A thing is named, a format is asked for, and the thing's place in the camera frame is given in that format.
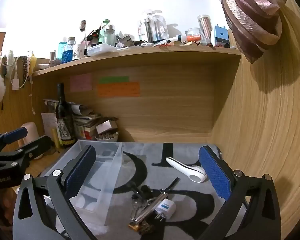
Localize bunch of keys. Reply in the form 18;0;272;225
130;194;150;220

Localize dark corked bottle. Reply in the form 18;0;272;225
79;20;88;44

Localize white marker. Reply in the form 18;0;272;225
154;35;182;46

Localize white earphone cable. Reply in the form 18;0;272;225
27;75;36;115

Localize blue dotted glass bottle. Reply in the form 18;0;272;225
62;37;75;64

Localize small cardboard box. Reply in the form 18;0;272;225
95;120;119;134

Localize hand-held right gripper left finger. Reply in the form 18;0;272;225
12;145;108;240

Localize white plastic container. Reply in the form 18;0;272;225
87;43;118;57

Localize orange sticky note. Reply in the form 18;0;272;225
97;82;141;98

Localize clear tube of sticks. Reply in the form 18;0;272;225
197;14;213;46

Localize glass jar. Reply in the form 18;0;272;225
184;27;203;44

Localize green sticky note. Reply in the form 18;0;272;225
99;76;129;83

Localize stack of papers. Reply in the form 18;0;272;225
44;99;119;140

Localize white can opener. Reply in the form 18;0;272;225
166;157;207;183

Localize teal bottle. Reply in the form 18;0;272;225
57;41;68;60

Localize bowl of pebbles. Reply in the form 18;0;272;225
95;131;120;142

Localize grey letter-print mat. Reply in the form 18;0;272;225
41;141;250;240

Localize beaded band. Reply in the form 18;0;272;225
20;56;30;79

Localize clear blister packs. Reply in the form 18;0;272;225
137;10;169;44

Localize white plug adapter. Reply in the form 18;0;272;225
154;198;177;222

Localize pink sticky note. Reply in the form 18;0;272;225
70;74;92;92

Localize clear plastic box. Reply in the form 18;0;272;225
41;140;124;227

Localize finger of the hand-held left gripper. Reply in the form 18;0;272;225
12;135;52;167
0;127;28;151

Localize silver metal tool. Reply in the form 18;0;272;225
128;192;168;232

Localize green pump bottle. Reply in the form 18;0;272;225
98;19;115;46

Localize blue pencil sharpener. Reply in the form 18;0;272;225
214;24;231;48

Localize pink mug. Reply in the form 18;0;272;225
17;122;38;148

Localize yellow ruler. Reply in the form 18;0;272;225
52;127;62;147

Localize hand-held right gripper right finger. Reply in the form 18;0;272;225
197;145;282;240

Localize white printed mug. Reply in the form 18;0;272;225
73;43;87;59

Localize white note paper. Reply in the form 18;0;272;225
41;112;58;140

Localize dark wine bottle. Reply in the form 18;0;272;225
54;82;74;148

